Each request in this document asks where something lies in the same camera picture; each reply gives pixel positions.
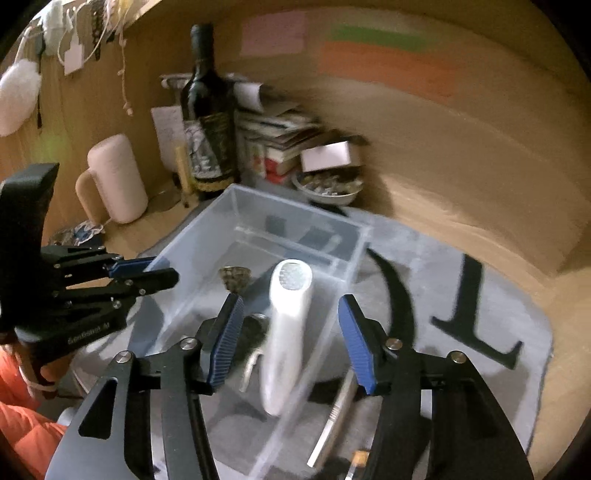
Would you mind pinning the white fluffy puff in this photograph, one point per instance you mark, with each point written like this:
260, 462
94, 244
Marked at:
18, 97

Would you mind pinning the white charger plug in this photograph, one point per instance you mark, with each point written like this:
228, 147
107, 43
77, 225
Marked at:
73, 57

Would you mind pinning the clear plastic bin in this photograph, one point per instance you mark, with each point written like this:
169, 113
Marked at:
207, 230

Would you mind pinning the grey mat with black pattern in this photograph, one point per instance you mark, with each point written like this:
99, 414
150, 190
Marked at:
461, 378

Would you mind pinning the person's left hand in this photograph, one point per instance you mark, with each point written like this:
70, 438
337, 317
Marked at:
44, 373

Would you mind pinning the green sticky note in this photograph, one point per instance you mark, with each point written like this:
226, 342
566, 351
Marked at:
383, 39

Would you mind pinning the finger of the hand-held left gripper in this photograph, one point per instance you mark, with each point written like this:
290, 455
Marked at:
157, 278
134, 266

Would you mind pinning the dark wine bottle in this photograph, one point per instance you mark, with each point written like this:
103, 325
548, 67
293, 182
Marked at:
207, 92

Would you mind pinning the bowl of small stones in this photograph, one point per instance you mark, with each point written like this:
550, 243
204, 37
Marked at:
328, 196

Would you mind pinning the black and white lace ribbon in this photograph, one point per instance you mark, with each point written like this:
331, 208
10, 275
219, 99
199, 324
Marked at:
98, 27

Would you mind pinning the small white cardboard box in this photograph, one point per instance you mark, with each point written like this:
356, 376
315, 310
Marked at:
325, 156

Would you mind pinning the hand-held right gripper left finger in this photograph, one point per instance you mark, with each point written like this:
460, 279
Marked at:
226, 341

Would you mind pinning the orange clothing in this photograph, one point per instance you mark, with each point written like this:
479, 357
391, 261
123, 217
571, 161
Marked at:
23, 424

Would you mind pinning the stack of books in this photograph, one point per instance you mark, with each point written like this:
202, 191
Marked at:
277, 143

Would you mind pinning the crumpled plastic wrapper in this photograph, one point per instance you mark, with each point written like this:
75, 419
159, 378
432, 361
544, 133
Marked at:
76, 235

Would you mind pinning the white handheld electric device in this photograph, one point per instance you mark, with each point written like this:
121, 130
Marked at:
286, 332

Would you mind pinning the rolled newspaper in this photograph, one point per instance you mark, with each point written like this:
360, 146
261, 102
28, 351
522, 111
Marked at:
249, 94

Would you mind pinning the pink mug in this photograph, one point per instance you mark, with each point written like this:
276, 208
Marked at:
117, 180

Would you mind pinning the black lighter with orange end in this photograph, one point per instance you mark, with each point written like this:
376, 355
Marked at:
358, 461

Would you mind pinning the silver metal tube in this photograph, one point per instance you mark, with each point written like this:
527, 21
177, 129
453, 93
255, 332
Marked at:
330, 427

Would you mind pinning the orange sticky note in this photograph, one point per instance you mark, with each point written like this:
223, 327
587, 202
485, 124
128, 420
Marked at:
388, 69

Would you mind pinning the pink sticky note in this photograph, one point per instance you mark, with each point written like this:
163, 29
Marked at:
274, 32

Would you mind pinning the white paper note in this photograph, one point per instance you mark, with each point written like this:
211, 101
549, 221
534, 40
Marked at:
166, 129

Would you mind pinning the bunch of keys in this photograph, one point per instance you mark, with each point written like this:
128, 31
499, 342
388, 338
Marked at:
251, 330

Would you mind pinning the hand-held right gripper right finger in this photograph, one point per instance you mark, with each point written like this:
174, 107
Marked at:
360, 346

